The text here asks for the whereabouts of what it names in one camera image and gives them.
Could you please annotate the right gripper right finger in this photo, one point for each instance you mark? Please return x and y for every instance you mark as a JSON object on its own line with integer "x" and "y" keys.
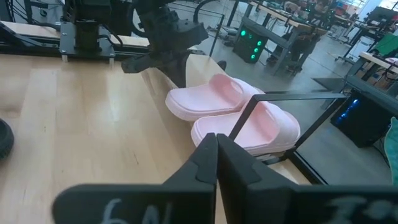
{"x": 239, "y": 174}

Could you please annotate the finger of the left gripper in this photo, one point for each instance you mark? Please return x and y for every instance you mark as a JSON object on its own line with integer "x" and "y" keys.
{"x": 173, "y": 70}
{"x": 183, "y": 73}

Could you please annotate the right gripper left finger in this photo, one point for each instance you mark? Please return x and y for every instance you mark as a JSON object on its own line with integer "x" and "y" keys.
{"x": 199, "y": 174}

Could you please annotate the pink rubber slide sandal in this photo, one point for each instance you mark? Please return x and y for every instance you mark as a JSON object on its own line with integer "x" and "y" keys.
{"x": 273, "y": 130}
{"x": 202, "y": 99}

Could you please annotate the black rubber slide sandal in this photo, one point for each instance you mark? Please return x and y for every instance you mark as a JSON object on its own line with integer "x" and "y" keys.
{"x": 5, "y": 140}

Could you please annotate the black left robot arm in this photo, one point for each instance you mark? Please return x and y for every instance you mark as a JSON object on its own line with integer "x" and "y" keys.
{"x": 87, "y": 34}

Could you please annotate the black computer with green lights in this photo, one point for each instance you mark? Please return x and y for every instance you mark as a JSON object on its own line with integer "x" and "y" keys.
{"x": 248, "y": 46}

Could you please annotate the grey desk with wooden top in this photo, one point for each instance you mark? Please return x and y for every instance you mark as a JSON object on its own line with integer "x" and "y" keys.
{"x": 292, "y": 37}

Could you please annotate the black computer with blue lights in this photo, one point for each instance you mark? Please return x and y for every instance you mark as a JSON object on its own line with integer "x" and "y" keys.
{"x": 363, "y": 124}

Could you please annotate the dark grey desk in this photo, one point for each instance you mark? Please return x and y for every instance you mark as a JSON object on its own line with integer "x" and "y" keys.
{"x": 373, "y": 93}

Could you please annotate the green cloth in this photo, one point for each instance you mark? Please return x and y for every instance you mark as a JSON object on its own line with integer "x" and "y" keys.
{"x": 388, "y": 45}

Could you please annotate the wooden shelf with black frame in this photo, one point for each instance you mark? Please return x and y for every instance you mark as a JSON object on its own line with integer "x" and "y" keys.
{"x": 298, "y": 96}

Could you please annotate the black aluminium rail frame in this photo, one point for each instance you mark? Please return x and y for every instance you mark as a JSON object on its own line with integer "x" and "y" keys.
{"x": 28, "y": 48}

